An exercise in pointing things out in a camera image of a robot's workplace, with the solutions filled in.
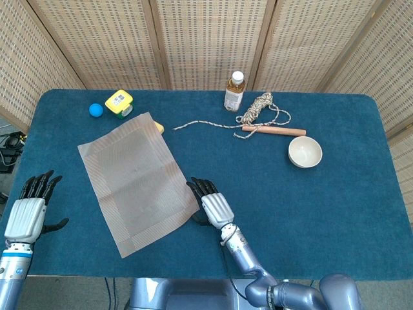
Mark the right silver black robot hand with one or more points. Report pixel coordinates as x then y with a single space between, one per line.
217 210

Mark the small blue ball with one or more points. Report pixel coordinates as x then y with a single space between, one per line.
96 110

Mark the blue-grey robot torso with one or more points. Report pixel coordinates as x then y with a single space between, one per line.
193 297

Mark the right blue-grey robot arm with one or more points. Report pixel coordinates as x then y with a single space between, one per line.
245 255

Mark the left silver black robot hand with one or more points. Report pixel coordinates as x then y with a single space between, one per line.
26 218

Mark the grey woven placemat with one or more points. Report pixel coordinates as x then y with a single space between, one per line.
138 184

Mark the green container with yellow lid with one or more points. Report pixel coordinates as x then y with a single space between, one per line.
118 101

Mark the tea bottle with white cap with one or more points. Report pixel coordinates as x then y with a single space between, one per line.
234 97

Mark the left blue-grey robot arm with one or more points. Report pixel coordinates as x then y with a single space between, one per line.
13 274

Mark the yellow sponge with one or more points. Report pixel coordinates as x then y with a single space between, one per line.
159 128

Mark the wooden dowel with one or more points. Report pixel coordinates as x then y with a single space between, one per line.
284 131

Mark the woven bamboo folding screen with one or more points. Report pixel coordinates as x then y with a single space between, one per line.
209 42

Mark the cream round bowl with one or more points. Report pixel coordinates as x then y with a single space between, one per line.
305 151

